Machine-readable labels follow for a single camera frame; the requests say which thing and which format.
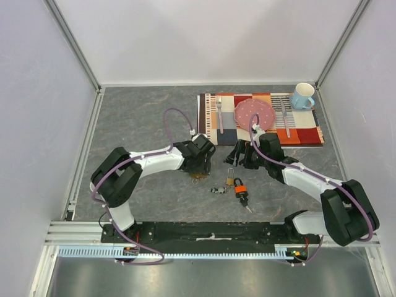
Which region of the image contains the orange black padlock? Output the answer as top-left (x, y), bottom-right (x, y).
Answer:
top-left (234, 178), bottom-right (248, 199)

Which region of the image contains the light blue cable duct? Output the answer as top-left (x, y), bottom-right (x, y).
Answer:
top-left (58, 244), bottom-right (310, 260)

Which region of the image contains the pink handled fork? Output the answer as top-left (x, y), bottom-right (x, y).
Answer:
top-left (216, 95), bottom-right (224, 134)

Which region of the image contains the large brass padlock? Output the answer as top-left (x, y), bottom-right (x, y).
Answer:
top-left (189, 173), bottom-right (207, 180)

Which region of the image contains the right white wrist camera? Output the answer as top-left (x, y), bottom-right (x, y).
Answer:
top-left (251, 124), bottom-right (265, 136)

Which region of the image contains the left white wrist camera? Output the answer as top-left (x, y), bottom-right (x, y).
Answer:
top-left (189, 129), bottom-right (208, 141)

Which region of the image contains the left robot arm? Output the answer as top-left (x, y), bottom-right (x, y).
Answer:
top-left (90, 134), bottom-right (216, 243)

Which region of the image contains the colourful patchwork placemat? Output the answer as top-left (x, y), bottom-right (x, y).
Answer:
top-left (197, 93), bottom-right (325, 147)

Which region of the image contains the pink handled knife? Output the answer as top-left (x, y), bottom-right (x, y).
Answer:
top-left (280, 99), bottom-right (291, 139)

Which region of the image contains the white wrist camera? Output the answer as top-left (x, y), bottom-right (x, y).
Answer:
top-left (189, 129), bottom-right (208, 141)
top-left (251, 124), bottom-right (265, 136)

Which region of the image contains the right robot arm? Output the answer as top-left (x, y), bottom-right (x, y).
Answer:
top-left (224, 134), bottom-right (380, 246)

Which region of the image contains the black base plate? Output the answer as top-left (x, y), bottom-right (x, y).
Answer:
top-left (100, 220), bottom-right (322, 254)

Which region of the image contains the light blue mug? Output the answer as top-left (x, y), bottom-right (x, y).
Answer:
top-left (291, 82), bottom-right (315, 110)

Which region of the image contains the pink dotted plate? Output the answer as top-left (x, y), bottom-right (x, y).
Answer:
top-left (235, 98), bottom-right (276, 131)

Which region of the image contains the small brass padlock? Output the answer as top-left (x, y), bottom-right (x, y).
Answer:
top-left (226, 168), bottom-right (234, 187)

